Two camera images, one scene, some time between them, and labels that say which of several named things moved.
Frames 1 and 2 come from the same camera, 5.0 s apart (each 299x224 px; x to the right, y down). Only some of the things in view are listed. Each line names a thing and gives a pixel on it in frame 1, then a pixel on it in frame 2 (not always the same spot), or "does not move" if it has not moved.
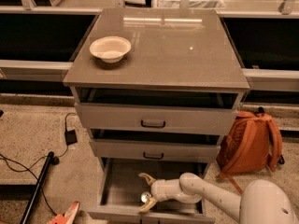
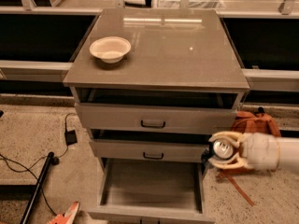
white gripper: x=160 y=190 → x=260 y=151
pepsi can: x=145 y=196 → x=220 y=148
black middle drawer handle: x=155 y=158 does not move
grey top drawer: x=194 y=111 does not move
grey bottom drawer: x=122 y=187 does not move
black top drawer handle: x=151 y=126 does not move
